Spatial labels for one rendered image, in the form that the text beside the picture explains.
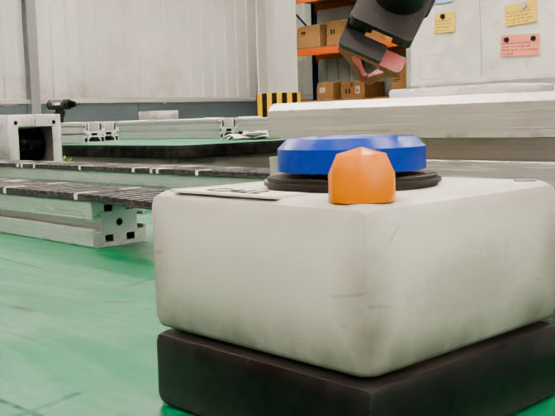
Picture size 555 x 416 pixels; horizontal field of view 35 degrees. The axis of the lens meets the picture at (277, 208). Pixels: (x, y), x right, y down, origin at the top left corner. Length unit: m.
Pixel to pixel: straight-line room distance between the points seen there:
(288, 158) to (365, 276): 0.05
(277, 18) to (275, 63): 0.46
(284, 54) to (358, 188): 8.38
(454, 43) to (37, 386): 3.62
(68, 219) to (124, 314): 0.24
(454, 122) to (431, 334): 0.13
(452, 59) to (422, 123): 3.53
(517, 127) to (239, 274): 0.12
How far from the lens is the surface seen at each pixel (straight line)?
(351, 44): 0.86
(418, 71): 3.95
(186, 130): 3.79
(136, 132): 4.09
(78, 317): 0.37
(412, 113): 0.32
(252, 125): 5.65
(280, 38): 8.54
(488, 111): 0.31
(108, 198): 0.54
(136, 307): 0.38
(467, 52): 3.81
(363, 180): 0.19
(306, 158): 0.22
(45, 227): 0.61
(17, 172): 1.07
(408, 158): 0.22
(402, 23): 0.86
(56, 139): 1.38
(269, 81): 8.75
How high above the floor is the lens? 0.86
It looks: 6 degrees down
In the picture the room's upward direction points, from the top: 2 degrees counter-clockwise
